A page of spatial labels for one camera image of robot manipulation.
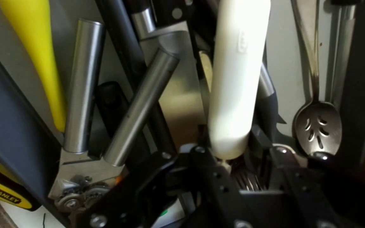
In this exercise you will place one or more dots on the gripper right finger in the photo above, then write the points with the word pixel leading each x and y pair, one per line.
pixel 344 196

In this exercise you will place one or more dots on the grey utensil holder tray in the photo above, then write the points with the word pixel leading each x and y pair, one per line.
pixel 8 120

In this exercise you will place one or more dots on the steel slotted spoon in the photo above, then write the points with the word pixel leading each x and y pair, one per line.
pixel 317 126

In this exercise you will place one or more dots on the black and yellow tape measure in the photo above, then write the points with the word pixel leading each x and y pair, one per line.
pixel 2 193

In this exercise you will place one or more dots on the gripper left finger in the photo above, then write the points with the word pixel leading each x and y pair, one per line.
pixel 144 177

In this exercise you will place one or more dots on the silver fork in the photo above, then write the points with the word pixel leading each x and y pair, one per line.
pixel 247 177

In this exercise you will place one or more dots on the white potato peeler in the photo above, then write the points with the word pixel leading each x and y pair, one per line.
pixel 233 79

